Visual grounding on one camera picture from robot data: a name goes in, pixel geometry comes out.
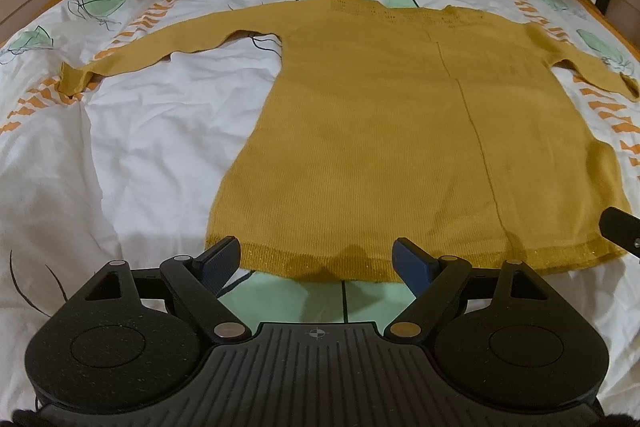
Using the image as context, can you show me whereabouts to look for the mustard yellow knit sweater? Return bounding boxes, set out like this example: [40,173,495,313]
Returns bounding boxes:
[60,0,639,282]

